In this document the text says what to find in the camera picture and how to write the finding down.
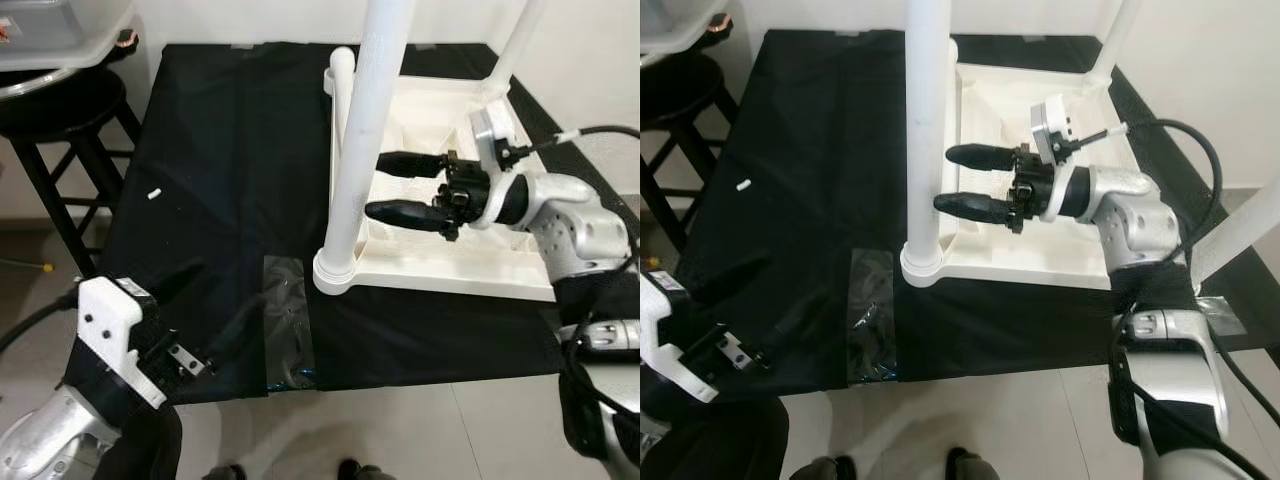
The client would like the dark wooden stool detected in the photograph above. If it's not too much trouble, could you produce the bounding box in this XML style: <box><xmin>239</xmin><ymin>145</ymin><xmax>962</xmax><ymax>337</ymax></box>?
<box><xmin>640</xmin><ymin>50</ymin><xmax>743</xmax><ymax>253</ymax></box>
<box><xmin>0</xmin><ymin>65</ymin><xmax>143</xmax><ymax>278</ymax></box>

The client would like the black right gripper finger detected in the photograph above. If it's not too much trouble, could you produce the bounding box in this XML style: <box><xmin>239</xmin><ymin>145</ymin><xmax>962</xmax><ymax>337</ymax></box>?
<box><xmin>375</xmin><ymin>150</ymin><xmax>452</xmax><ymax>181</ymax></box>
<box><xmin>365</xmin><ymin>200</ymin><xmax>452</xmax><ymax>236</ymax></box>
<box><xmin>933</xmin><ymin>192</ymin><xmax>1022</xmax><ymax>226</ymax></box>
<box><xmin>945</xmin><ymin>143</ymin><xmax>1022</xmax><ymax>173</ymax></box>

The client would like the white plastic children table top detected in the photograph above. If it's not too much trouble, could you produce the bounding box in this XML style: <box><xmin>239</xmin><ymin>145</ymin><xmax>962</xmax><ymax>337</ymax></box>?
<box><xmin>312</xmin><ymin>60</ymin><xmax>562</xmax><ymax>302</ymax></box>
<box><xmin>899</xmin><ymin>60</ymin><xmax>1193</xmax><ymax>292</ymax></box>

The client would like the black round bowl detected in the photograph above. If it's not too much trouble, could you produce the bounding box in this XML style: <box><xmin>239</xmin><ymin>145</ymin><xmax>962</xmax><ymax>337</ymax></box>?
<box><xmin>0</xmin><ymin>65</ymin><xmax>83</xmax><ymax>102</ymax></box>

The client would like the clear plastic container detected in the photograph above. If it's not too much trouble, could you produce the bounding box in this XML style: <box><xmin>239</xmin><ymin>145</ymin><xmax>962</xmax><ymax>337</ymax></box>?
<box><xmin>0</xmin><ymin>0</ymin><xmax>137</xmax><ymax>72</ymax></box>
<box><xmin>640</xmin><ymin>0</ymin><xmax>727</xmax><ymax>57</ymax></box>

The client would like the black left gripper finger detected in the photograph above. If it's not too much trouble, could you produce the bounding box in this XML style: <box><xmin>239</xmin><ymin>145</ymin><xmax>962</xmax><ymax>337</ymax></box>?
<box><xmin>760</xmin><ymin>289</ymin><xmax>842</xmax><ymax>367</ymax></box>
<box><xmin>150</xmin><ymin>258</ymin><xmax>212</xmax><ymax>302</ymax></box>
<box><xmin>690</xmin><ymin>250</ymin><xmax>772</xmax><ymax>307</ymax></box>
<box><xmin>205</xmin><ymin>290</ymin><xmax>272</xmax><ymax>368</ymax></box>

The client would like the clear tape patch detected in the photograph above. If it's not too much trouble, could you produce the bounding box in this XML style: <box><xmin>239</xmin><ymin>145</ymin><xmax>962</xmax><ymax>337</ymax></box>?
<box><xmin>261</xmin><ymin>255</ymin><xmax>320</xmax><ymax>392</ymax></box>
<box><xmin>847</xmin><ymin>248</ymin><xmax>899</xmax><ymax>387</ymax></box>
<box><xmin>1194</xmin><ymin>295</ymin><xmax>1247</xmax><ymax>337</ymax></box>

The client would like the black tablecloth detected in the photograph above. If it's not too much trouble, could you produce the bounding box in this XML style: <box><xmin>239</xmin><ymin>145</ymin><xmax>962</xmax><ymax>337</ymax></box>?
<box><xmin>95</xmin><ymin>40</ymin><xmax>641</xmax><ymax>406</ymax></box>
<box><xmin>665</xmin><ymin>28</ymin><xmax>1280</xmax><ymax>402</ymax></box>

